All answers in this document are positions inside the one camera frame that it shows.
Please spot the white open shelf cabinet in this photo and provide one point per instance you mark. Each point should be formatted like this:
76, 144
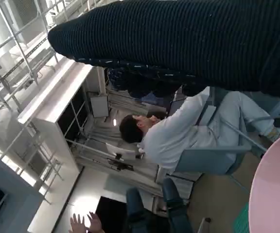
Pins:
55, 102

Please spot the green cutting mat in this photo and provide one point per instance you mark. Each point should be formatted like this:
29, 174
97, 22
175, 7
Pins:
242, 221

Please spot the pink bowl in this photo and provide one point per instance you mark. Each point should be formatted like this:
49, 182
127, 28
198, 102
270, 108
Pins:
276, 184

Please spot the white pipe scaffold frame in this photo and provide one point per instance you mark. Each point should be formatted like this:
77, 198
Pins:
21, 48

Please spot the person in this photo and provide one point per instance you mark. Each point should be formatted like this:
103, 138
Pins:
174, 138
81, 223

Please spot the grey office chair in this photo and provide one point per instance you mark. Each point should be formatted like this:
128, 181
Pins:
203, 160

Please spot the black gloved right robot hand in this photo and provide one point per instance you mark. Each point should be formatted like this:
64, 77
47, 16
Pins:
179, 41

